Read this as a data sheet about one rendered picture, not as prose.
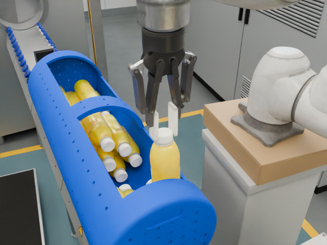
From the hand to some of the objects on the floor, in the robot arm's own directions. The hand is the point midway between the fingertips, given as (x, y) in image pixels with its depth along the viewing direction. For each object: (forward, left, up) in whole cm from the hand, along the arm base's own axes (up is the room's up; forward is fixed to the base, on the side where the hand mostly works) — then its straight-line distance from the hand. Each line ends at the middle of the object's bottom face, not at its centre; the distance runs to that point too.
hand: (163, 122), depth 70 cm
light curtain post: (-48, -132, -134) cm, 194 cm away
